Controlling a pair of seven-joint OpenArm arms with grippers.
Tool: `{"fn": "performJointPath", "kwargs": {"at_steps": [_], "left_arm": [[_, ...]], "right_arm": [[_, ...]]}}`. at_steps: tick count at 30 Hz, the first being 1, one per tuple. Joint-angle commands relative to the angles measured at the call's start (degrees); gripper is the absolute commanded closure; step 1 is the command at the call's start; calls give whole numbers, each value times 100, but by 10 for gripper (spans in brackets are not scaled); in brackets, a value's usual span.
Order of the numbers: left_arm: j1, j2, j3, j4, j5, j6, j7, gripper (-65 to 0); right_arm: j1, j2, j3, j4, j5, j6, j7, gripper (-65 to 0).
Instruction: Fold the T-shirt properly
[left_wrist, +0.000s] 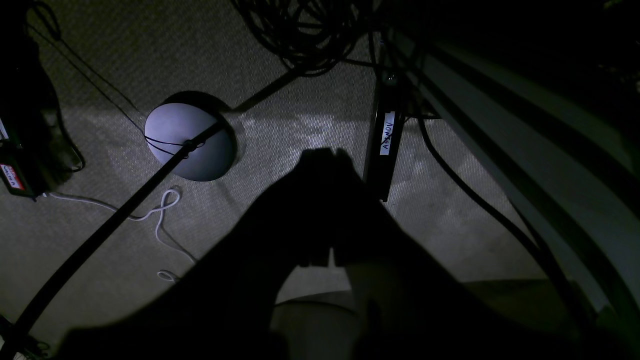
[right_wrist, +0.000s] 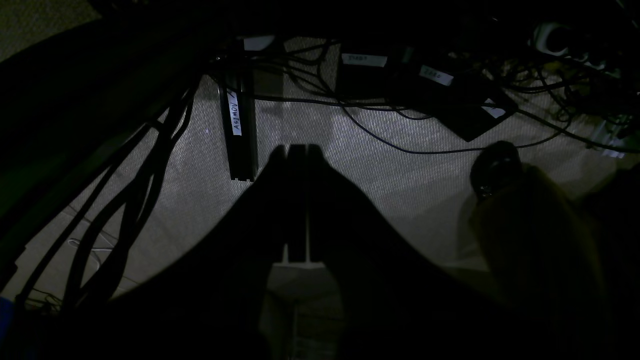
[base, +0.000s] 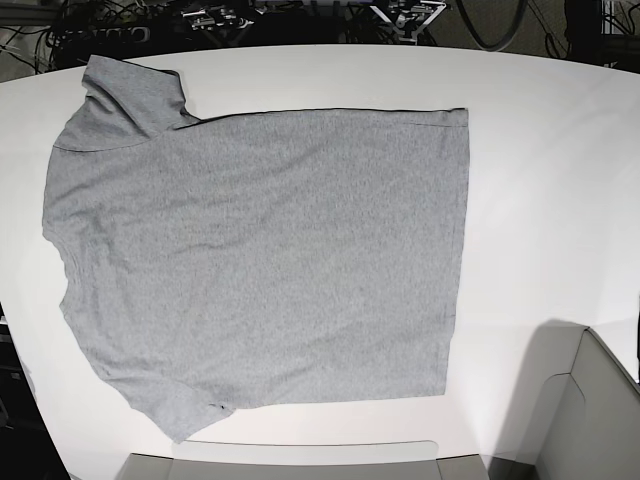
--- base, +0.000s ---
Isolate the grey T-shirt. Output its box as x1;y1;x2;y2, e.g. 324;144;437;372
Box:
42;56;470;442

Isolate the grey bin at right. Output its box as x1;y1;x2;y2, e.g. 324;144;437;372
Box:
536;329;639;480

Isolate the black cable bundle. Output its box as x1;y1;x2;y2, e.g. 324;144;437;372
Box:
0;0;251;66

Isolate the metal bracket behind table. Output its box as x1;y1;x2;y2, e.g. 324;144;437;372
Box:
369;0;449;45

